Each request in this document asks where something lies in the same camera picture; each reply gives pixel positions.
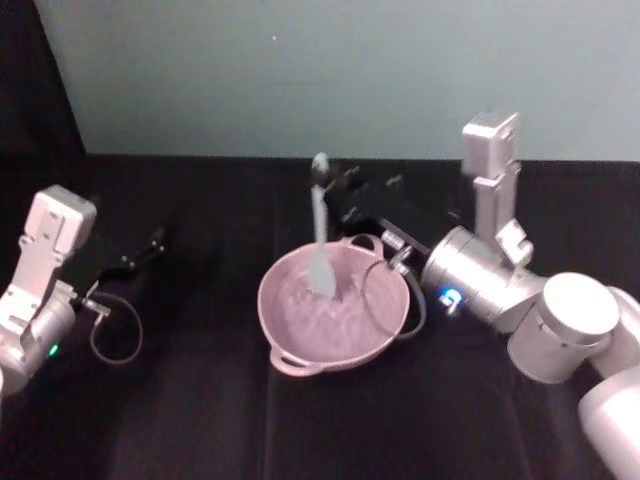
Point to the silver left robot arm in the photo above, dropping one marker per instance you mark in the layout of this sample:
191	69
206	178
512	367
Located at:
40	280

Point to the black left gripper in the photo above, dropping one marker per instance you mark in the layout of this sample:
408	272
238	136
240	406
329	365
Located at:
95	257

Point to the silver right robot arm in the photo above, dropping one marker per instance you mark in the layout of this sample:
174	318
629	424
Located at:
475	285

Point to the black table cloth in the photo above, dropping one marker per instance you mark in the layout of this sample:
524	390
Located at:
200	425

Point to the pale blue-grey spatula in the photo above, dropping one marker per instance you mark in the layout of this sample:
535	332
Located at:
320	270

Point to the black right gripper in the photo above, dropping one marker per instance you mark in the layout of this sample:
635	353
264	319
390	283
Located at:
395	210

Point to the black backdrop cloth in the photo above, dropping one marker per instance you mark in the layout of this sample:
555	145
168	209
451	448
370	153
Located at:
25	75

